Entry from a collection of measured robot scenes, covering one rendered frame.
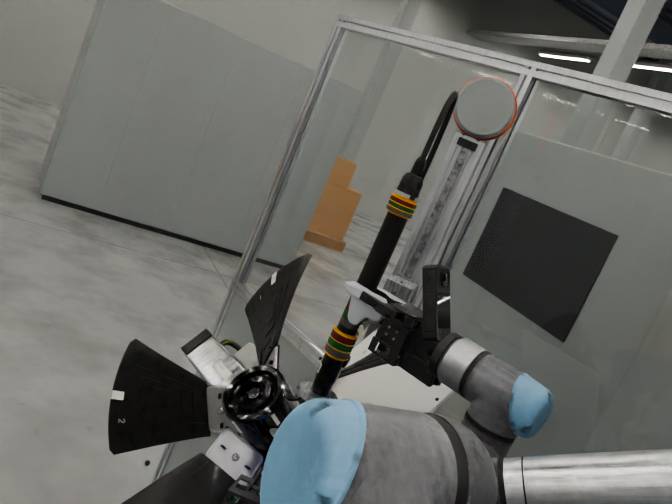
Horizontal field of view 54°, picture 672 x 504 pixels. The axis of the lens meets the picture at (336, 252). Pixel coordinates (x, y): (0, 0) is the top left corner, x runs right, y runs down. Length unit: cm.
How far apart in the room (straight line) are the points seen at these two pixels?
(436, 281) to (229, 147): 572
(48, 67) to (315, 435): 1262
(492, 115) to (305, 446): 131
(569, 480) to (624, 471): 6
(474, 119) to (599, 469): 109
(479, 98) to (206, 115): 497
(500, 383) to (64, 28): 1237
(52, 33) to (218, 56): 682
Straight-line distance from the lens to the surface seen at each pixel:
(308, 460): 54
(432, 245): 175
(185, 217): 671
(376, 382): 147
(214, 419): 130
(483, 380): 94
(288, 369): 228
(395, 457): 55
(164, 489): 119
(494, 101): 174
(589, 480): 83
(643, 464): 84
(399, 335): 100
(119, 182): 655
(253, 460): 122
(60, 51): 1302
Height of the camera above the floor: 171
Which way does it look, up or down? 11 degrees down
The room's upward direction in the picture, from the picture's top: 23 degrees clockwise
